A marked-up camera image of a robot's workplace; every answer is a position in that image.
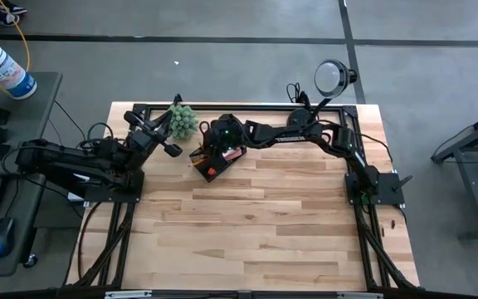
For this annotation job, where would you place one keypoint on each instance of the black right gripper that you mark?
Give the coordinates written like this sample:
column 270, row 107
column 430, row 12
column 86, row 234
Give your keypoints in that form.
column 226, row 133

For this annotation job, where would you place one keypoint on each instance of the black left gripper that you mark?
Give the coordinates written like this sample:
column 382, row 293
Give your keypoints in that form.
column 143, row 143

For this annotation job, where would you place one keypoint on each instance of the orange pencil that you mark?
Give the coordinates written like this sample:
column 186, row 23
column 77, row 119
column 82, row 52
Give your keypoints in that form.
column 201, row 158

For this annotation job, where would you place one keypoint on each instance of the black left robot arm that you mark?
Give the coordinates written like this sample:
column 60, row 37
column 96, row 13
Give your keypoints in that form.
column 77, row 162

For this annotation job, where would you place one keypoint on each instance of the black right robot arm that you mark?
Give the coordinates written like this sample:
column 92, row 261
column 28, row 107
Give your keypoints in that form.
column 297, row 135

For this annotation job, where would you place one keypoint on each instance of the black mesh desk organizer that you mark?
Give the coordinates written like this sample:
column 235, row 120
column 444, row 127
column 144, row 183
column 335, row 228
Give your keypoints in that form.
column 218, row 172

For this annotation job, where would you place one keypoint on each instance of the green potted succulent plant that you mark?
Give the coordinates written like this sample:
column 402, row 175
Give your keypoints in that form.
column 182, row 120

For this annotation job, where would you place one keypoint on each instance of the pink sticky note pad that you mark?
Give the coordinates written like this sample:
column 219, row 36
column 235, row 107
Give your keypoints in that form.
column 232, row 154

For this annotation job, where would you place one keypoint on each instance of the black gooseneck desk lamp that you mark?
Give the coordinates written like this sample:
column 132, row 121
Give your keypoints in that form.
column 332, row 76

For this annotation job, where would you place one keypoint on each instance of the grey side desk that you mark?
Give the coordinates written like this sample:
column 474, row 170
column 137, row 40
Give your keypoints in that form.
column 27, row 124

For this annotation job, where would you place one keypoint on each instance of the small black plastic part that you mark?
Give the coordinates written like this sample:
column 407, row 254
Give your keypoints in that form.
column 1, row 116

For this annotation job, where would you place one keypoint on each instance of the white wipes canister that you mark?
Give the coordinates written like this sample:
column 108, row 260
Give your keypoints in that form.
column 2, row 68

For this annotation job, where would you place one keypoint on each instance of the black caster wheel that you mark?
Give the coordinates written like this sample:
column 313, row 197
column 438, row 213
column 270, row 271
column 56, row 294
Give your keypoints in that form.
column 30, row 261

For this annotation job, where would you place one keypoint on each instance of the black computer mouse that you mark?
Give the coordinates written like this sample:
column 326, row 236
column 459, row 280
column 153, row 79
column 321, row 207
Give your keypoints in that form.
column 1, row 236

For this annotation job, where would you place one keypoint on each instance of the person's shoe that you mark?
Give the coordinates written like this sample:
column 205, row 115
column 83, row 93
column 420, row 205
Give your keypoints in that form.
column 13, row 14

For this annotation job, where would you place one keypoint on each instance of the dark metal desk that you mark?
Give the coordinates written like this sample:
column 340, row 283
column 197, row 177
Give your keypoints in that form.
column 471, row 137

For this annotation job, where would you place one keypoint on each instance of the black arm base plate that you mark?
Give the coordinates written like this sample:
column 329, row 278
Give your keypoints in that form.
column 98, row 195
column 388, row 187

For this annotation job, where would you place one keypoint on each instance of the silver metal bracket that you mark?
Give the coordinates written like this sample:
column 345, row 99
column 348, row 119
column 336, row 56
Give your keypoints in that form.
column 127, row 295
column 359, row 295

